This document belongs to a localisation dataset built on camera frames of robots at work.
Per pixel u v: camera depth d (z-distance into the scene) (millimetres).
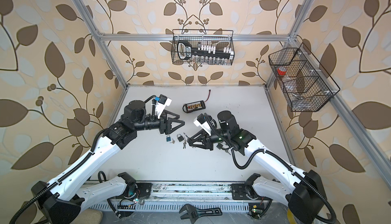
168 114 660
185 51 845
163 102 587
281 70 866
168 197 736
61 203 389
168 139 926
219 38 911
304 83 822
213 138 613
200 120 607
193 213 680
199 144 638
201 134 629
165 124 578
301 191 381
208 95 1153
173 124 586
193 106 1071
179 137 935
